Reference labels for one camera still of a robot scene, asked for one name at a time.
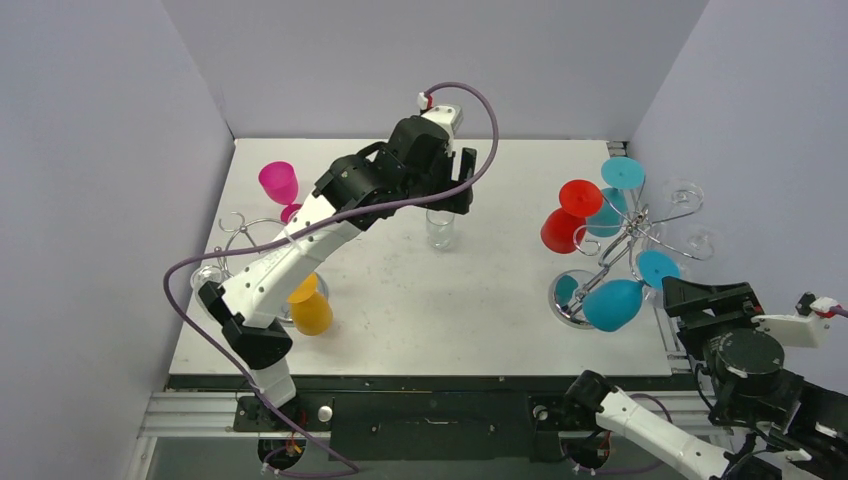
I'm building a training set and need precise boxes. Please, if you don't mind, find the clear glass tumbler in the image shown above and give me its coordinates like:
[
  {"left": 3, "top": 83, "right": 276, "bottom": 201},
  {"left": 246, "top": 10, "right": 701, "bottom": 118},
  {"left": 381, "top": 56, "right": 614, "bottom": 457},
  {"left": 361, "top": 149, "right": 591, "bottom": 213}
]
[{"left": 425, "top": 210, "right": 456, "bottom": 250}]

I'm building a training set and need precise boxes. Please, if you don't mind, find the blue plastic wine glass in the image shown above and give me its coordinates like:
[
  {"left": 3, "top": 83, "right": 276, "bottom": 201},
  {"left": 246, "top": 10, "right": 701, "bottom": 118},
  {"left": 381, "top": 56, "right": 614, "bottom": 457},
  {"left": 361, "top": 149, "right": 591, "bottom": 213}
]
[{"left": 582, "top": 250, "right": 681, "bottom": 332}]

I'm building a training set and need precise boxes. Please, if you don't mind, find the red plastic wine glass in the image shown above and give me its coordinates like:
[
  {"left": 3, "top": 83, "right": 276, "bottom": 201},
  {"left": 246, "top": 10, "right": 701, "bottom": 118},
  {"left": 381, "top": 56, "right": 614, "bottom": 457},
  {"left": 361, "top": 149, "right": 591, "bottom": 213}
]
[{"left": 540, "top": 179, "right": 604, "bottom": 254}]

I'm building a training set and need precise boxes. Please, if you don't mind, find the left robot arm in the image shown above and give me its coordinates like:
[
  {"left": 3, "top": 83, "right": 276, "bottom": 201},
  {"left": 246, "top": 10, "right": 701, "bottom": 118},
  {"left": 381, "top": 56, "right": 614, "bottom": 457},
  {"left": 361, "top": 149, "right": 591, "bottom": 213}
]
[{"left": 194, "top": 106, "right": 476, "bottom": 430}]

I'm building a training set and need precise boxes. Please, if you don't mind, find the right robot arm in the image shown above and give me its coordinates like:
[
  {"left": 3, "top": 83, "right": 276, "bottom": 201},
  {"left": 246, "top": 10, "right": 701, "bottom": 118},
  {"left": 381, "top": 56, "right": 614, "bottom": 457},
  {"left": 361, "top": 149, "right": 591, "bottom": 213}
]
[{"left": 563, "top": 277, "right": 847, "bottom": 479}]

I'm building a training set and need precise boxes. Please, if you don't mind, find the clear patterned wine glass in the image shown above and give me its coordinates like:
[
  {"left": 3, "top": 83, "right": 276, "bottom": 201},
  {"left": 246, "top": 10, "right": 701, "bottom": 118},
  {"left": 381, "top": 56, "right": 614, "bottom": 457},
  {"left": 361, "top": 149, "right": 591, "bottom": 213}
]
[{"left": 653, "top": 221, "right": 716, "bottom": 261}]

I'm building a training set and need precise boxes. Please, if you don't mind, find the chrome right wine glass rack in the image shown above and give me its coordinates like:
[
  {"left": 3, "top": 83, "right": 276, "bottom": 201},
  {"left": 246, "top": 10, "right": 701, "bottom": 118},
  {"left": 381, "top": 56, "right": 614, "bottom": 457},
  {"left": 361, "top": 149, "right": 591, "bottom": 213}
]
[{"left": 548, "top": 189, "right": 705, "bottom": 330}]

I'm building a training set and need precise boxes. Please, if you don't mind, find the chrome wine glass rack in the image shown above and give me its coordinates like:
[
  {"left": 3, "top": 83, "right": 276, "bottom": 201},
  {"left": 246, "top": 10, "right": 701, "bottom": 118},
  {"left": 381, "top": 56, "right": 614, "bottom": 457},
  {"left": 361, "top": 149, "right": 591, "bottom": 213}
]
[
  {"left": 548, "top": 189, "right": 705, "bottom": 330},
  {"left": 213, "top": 211, "right": 285, "bottom": 252}
]

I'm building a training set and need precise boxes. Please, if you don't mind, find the clear wine glass far right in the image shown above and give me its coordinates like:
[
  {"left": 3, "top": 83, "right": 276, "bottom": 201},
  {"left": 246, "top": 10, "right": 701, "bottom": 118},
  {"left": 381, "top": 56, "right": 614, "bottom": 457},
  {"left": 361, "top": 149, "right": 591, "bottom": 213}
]
[{"left": 659, "top": 178, "right": 704, "bottom": 218}]

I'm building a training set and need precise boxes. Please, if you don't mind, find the pink plastic wine glass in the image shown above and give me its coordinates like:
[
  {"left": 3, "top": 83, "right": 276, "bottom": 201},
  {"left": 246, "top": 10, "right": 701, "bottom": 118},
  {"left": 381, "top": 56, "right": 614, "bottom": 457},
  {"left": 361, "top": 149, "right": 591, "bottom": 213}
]
[{"left": 258, "top": 161, "right": 302, "bottom": 223}]

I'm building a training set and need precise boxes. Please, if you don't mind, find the teal wine glass far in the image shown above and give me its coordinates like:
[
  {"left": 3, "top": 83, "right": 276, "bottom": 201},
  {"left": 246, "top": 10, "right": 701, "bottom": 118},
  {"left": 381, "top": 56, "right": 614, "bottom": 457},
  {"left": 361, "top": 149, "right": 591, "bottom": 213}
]
[{"left": 587, "top": 156, "right": 645, "bottom": 238}]

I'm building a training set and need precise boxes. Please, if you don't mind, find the orange plastic wine glass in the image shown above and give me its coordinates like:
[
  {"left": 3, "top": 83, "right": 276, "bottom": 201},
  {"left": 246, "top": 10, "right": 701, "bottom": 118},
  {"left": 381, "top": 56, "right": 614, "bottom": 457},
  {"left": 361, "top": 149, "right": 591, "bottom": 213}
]
[{"left": 287, "top": 273, "right": 333, "bottom": 336}]

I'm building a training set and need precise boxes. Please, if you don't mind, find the chrome left wine glass rack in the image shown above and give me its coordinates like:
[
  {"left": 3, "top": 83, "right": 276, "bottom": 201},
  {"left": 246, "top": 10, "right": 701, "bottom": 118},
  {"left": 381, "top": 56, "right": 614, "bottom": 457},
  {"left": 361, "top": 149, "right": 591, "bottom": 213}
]
[{"left": 213, "top": 211, "right": 285, "bottom": 252}]

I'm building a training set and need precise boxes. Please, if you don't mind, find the clear glass on left rack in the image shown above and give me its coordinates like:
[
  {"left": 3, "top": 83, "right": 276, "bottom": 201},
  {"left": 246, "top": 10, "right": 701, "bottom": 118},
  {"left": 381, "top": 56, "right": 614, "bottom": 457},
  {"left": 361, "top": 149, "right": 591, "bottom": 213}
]
[{"left": 190, "top": 265, "right": 227, "bottom": 304}]

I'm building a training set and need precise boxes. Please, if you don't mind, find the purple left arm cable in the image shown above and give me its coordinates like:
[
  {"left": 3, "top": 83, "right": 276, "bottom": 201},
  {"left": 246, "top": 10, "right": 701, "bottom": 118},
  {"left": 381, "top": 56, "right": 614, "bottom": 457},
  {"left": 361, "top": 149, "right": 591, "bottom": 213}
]
[{"left": 162, "top": 81, "right": 499, "bottom": 475}]

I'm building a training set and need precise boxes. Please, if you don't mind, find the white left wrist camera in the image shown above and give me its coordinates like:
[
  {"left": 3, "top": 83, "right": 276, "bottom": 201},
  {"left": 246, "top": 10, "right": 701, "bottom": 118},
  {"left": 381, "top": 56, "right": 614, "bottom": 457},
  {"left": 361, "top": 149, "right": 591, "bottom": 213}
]
[{"left": 417, "top": 92, "right": 464, "bottom": 143}]

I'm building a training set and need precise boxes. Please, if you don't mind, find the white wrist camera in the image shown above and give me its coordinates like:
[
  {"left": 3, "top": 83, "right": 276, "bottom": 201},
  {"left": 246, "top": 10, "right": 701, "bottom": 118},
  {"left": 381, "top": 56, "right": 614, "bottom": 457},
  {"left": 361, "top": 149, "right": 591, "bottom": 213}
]
[
  {"left": 752, "top": 292, "right": 847, "bottom": 348},
  {"left": 417, "top": 92, "right": 464, "bottom": 143}
]

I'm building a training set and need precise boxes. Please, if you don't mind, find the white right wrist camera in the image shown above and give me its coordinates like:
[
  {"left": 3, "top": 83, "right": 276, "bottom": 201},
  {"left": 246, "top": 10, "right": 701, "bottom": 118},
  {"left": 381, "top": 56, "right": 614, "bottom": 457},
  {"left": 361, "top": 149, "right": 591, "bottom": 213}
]
[{"left": 752, "top": 292, "right": 847, "bottom": 348}]

